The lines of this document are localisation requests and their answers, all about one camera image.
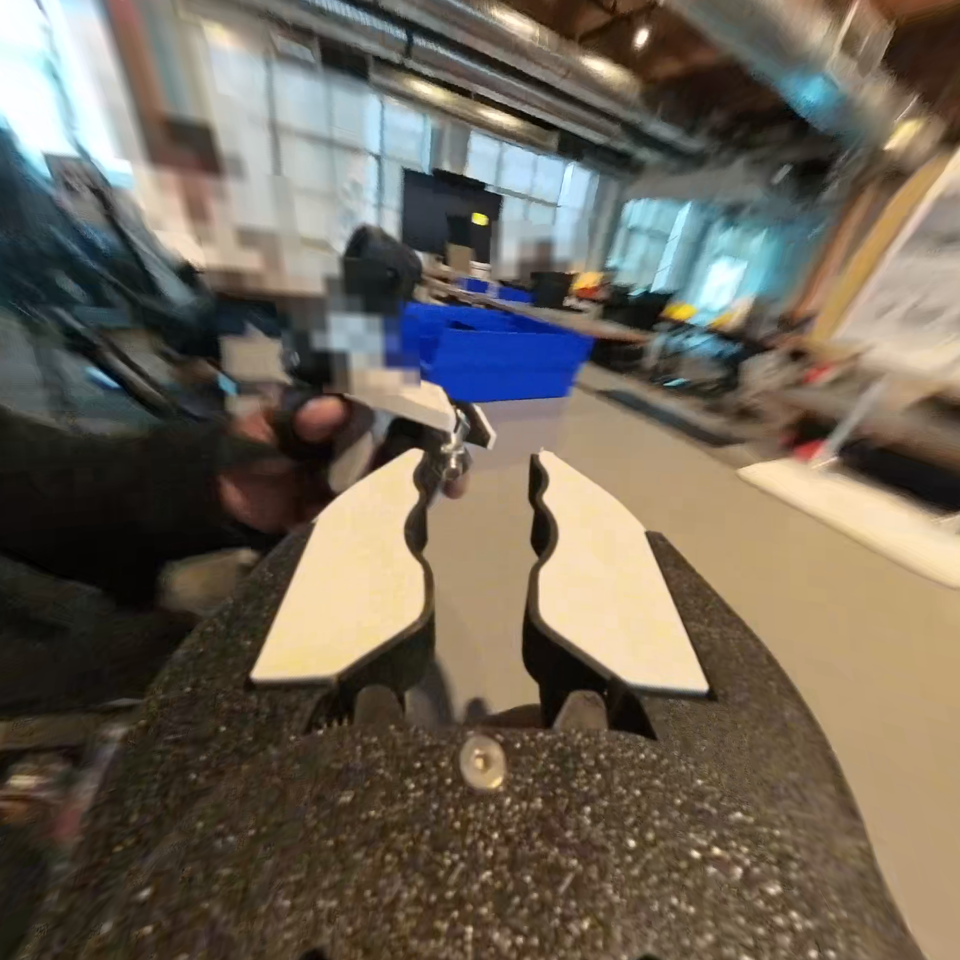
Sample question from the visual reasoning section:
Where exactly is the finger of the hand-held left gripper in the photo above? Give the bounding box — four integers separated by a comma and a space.
338, 375, 496, 451

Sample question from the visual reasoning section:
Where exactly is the black computer monitor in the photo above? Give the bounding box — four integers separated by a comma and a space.
399, 168, 505, 259

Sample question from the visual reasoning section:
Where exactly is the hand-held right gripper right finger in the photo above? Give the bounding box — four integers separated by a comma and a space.
525, 450, 711, 699

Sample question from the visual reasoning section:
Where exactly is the blue plastic bin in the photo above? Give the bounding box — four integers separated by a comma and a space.
393, 300, 597, 403

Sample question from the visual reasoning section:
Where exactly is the person's left forearm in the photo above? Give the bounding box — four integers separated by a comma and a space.
0, 408, 279, 609

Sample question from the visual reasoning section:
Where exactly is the person's left hand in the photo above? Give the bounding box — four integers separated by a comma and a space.
218, 387, 379, 537

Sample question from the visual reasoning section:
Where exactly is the steel bolt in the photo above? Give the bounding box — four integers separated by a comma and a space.
425, 425, 481, 499

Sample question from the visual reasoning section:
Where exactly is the white instruction poster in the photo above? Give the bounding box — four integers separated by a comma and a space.
833, 150, 960, 394

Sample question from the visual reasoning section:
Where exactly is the metal ventilation duct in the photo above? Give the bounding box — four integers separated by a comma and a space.
660, 0, 960, 166

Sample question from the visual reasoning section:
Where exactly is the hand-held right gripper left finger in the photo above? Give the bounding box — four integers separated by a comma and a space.
251, 447, 436, 691

